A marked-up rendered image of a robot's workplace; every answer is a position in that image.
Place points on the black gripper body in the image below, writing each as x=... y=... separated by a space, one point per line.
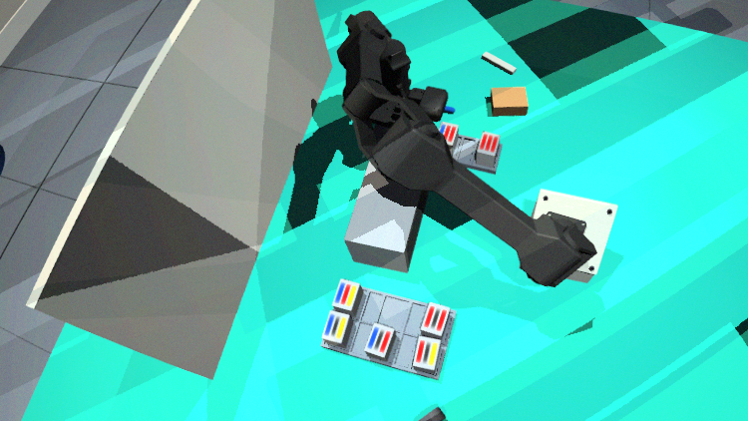
x=432 y=101

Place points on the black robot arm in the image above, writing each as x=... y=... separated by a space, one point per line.
x=414 y=154

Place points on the tan rectangular block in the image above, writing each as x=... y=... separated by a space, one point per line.
x=509 y=101

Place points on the black short cylinder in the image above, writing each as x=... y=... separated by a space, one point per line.
x=435 y=415

